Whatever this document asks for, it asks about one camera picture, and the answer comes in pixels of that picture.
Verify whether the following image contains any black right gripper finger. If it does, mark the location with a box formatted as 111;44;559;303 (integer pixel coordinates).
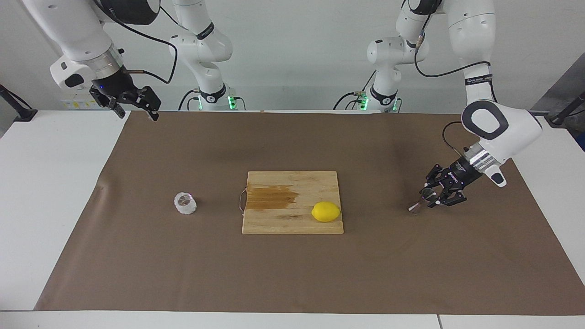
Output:
132;85;162;122
89;86;127;120

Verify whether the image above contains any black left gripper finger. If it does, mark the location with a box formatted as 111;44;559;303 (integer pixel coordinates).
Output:
427;185;468;209
424;164;454;190

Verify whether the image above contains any steel jigger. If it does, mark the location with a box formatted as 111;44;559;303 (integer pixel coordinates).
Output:
408;187;436;214

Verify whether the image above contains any yellow label sticker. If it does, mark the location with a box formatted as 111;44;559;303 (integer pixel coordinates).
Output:
62;97;99;110

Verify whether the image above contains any yellow lemon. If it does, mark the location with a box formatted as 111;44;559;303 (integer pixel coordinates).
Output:
311;201;341;223

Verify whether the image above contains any wooden cutting board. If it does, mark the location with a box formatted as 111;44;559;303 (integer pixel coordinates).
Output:
239;171;344;235

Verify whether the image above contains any brown paper table mat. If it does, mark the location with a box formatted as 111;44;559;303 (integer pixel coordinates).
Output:
34;110;585;317

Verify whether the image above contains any black base cable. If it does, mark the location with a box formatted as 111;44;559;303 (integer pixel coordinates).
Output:
177;89;247;111
333;71;376;111

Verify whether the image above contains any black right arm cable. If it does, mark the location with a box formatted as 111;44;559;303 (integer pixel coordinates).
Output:
94;0;179;85

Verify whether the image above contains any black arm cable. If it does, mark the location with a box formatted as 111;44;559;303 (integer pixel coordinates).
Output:
94;0;179;85
414;18;496;154

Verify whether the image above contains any black camera stand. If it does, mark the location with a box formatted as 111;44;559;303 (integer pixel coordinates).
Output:
0;85;38;122
546;91;585;127

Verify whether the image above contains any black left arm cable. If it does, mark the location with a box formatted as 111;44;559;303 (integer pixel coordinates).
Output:
414;18;496;154

